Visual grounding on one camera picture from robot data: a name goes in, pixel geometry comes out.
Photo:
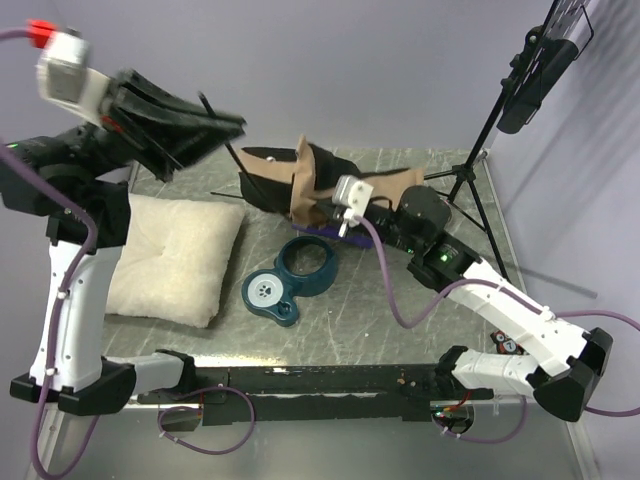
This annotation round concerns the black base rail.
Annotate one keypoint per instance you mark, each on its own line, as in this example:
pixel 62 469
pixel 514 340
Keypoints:
pixel 303 393

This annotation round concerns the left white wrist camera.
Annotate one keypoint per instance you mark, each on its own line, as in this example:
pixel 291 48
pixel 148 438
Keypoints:
pixel 63 71

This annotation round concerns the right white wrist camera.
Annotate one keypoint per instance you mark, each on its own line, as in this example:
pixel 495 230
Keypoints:
pixel 351 197

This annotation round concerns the tan fabric pet tent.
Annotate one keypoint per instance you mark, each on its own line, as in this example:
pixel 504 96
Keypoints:
pixel 293 182

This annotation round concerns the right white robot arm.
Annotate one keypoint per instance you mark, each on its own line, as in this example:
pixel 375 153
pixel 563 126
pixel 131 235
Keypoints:
pixel 562 363

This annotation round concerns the white fluffy cushion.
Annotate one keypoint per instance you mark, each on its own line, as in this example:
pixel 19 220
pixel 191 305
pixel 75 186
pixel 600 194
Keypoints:
pixel 175 260

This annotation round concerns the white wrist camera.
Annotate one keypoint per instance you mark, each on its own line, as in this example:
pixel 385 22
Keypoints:
pixel 63 71
pixel 351 197

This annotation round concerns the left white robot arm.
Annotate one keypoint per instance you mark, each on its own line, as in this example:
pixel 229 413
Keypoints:
pixel 61 179

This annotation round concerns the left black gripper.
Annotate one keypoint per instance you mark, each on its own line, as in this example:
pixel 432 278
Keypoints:
pixel 160 128

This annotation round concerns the teal pet feeder stand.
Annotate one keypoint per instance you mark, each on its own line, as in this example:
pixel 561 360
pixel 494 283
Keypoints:
pixel 271 293

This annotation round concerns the black tripod stand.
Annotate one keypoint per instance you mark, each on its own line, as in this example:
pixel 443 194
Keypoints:
pixel 465 175

